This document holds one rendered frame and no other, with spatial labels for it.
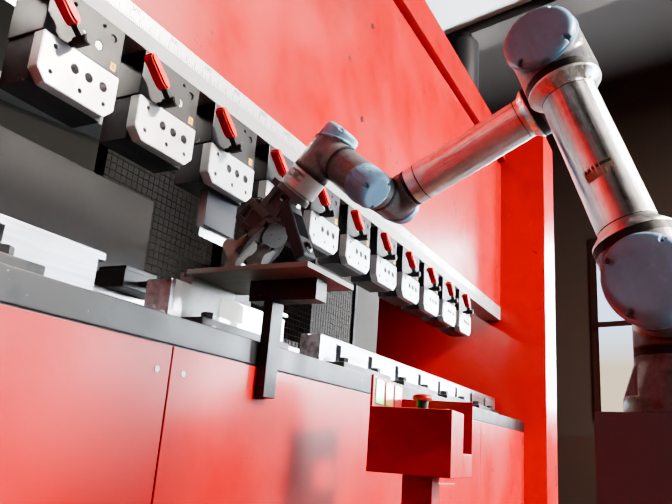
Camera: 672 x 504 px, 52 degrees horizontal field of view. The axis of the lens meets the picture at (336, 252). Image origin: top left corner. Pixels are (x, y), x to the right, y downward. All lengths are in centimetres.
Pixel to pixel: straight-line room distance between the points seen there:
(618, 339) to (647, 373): 391
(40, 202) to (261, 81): 60
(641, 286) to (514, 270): 247
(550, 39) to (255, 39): 70
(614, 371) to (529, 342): 171
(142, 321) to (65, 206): 83
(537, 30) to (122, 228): 122
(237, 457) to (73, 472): 35
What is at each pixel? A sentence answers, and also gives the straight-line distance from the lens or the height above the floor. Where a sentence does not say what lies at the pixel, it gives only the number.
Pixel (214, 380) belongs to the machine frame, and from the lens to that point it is 117.
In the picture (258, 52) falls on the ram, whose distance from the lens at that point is 159.
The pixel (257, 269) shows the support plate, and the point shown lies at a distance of 122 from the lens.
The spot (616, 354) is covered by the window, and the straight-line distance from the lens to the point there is 498.
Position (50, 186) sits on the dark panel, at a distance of 180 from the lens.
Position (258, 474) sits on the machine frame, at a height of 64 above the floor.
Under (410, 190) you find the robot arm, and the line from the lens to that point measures 133.
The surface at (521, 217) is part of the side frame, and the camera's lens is 349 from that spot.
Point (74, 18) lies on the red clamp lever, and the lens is 113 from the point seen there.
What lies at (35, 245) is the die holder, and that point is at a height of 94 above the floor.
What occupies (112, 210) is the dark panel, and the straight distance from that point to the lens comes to 193.
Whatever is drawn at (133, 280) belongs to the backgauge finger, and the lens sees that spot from 150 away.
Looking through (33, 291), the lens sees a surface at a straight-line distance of 91.
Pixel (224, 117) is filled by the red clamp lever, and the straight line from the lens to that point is 137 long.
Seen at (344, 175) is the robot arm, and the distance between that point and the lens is 126.
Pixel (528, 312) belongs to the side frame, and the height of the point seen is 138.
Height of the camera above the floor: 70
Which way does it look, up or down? 16 degrees up
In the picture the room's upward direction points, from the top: 4 degrees clockwise
